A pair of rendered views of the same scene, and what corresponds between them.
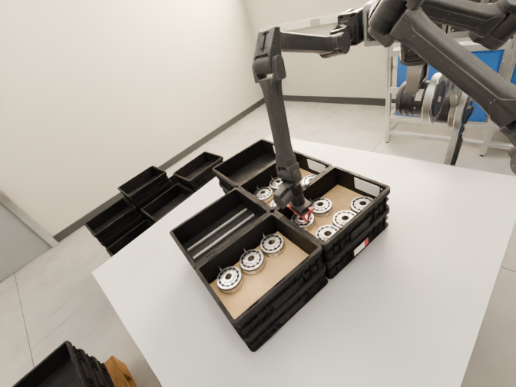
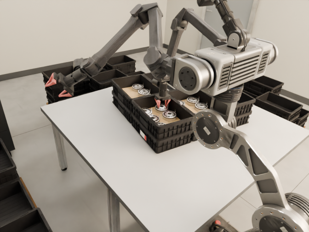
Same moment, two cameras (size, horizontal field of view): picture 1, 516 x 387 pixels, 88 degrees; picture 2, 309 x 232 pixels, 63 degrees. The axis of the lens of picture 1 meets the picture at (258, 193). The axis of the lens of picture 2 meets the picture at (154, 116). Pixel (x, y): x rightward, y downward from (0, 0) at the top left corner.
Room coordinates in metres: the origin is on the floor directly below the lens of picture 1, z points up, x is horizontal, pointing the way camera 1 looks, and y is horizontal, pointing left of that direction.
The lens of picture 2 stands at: (0.57, -1.80, 1.83)
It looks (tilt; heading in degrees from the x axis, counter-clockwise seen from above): 32 degrees down; 83
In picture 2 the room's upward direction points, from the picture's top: 4 degrees clockwise
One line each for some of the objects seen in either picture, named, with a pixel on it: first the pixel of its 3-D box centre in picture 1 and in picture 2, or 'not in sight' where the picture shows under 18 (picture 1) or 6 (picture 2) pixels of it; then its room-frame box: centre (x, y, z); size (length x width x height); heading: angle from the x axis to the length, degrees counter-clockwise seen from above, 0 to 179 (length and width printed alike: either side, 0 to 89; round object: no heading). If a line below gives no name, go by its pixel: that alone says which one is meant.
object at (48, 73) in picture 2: not in sight; (65, 89); (-0.20, 1.14, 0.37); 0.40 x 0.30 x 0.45; 35
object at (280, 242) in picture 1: (272, 243); not in sight; (0.76, 0.01, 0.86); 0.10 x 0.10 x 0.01
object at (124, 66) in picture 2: not in sight; (118, 75); (0.46, 1.60, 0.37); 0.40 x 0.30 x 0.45; 35
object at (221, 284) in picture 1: (229, 277); (137, 86); (0.67, 0.21, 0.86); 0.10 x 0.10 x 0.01
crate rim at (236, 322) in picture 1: (256, 260); (136, 86); (0.65, 0.09, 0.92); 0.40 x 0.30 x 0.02; 115
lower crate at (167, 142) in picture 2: (333, 226); (160, 127); (0.82, -0.28, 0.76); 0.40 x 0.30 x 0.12; 115
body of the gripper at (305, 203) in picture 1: (297, 198); (163, 93); (0.84, -0.15, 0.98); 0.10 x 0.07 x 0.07; 20
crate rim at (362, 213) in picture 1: (330, 201); (162, 109); (0.82, -0.28, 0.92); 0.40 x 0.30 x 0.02; 115
